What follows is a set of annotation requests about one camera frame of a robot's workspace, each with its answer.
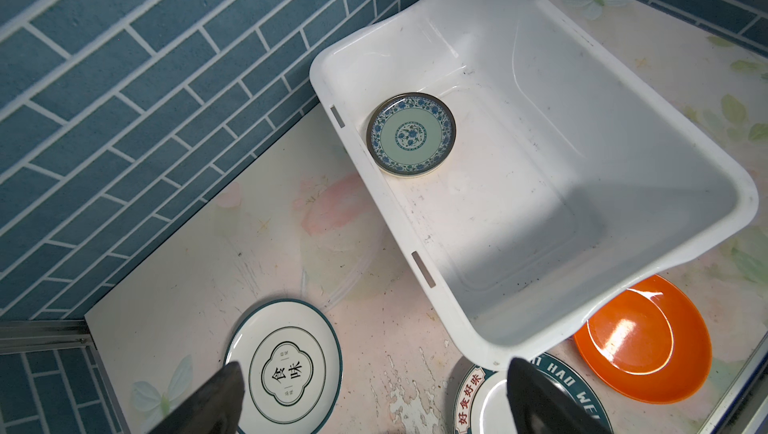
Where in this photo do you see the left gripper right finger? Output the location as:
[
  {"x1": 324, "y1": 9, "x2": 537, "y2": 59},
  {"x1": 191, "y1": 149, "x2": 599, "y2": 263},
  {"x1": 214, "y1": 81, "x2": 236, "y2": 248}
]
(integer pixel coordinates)
[{"x1": 506, "y1": 357, "x2": 609, "y2": 434}]

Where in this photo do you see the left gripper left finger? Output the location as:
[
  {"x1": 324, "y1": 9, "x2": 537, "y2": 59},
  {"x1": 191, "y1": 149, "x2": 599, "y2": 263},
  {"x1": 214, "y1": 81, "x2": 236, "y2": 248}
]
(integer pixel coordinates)
[{"x1": 150, "y1": 361, "x2": 245, "y2": 434}]

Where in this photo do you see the blue-green patterned plate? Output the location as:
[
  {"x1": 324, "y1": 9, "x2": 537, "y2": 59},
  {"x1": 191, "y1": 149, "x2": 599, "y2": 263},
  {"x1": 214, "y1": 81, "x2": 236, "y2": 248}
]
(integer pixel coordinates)
[{"x1": 365, "y1": 92, "x2": 457, "y2": 177}]

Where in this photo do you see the white plastic bin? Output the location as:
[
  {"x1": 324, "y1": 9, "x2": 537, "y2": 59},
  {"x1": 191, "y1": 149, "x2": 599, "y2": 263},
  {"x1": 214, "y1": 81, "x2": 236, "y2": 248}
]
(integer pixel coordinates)
[{"x1": 310, "y1": 0, "x2": 759, "y2": 370}]

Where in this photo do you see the right green-rimmed lettered plate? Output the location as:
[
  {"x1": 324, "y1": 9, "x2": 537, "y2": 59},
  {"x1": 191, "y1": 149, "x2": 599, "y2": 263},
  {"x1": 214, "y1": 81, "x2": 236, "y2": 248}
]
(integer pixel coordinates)
[{"x1": 452, "y1": 352, "x2": 614, "y2": 433}]

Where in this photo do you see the white plate thin dark rim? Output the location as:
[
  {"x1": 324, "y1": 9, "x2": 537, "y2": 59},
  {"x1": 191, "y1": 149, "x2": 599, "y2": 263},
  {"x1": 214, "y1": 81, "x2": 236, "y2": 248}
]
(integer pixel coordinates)
[{"x1": 224, "y1": 298, "x2": 343, "y2": 433}]

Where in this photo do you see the orange plate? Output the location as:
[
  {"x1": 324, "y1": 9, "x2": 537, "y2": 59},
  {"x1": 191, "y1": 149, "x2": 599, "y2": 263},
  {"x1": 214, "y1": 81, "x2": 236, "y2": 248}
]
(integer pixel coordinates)
[{"x1": 573, "y1": 275, "x2": 713, "y2": 404}]

